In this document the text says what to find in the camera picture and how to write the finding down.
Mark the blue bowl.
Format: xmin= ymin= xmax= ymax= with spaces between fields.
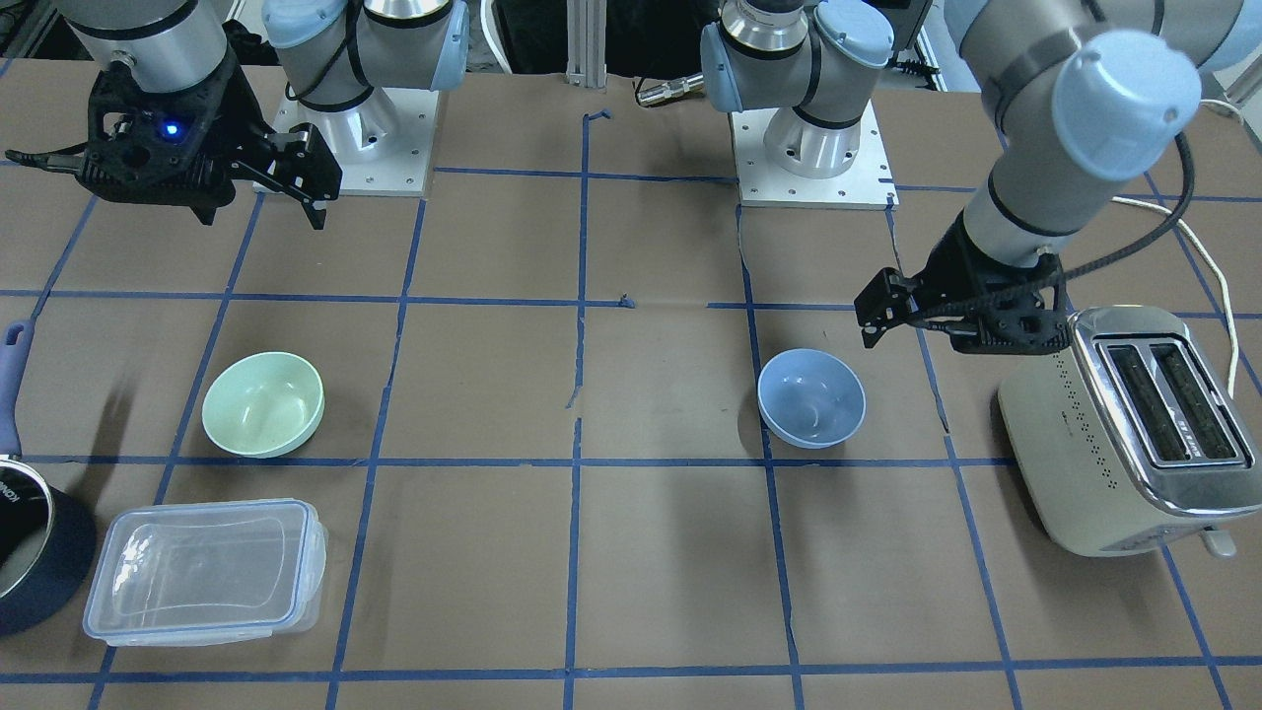
xmin=753 ymin=349 xmax=870 ymax=450

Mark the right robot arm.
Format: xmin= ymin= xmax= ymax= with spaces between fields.
xmin=9 ymin=1 xmax=469 ymax=230

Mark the green bowl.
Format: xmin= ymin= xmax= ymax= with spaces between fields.
xmin=201 ymin=351 xmax=326 ymax=459

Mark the cream and chrome toaster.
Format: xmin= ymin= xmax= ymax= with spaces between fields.
xmin=997 ymin=305 xmax=1261 ymax=560

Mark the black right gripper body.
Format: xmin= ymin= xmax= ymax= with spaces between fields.
xmin=77 ymin=48 xmax=269 ymax=224

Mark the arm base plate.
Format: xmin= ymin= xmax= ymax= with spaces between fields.
xmin=729 ymin=103 xmax=900 ymax=211
xmin=275 ymin=78 xmax=445 ymax=197

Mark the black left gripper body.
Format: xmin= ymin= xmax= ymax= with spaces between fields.
xmin=921 ymin=214 xmax=1070 ymax=356

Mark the brown paper table cover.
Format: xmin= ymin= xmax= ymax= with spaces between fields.
xmin=3 ymin=76 xmax=1259 ymax=709

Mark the aluminium frame post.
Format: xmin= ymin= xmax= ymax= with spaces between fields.
xmin=564 ymin=0 xmax=608 ymax=93

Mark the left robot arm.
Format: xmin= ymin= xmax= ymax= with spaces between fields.
xmin=700 ymin=1 xmax=1259 ymax=356

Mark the dark blue saucepan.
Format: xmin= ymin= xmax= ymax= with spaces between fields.
xmin=1 ymin=319 xmax=98 ymax=637

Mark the white toaster power cable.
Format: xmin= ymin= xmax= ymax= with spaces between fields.
xmin=1112 ymin=97 xmax=1246 ymax=399

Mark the clear plastic food container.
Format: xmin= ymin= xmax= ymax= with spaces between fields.
xmin=82 ymin=498 xmax=327 ymax=648

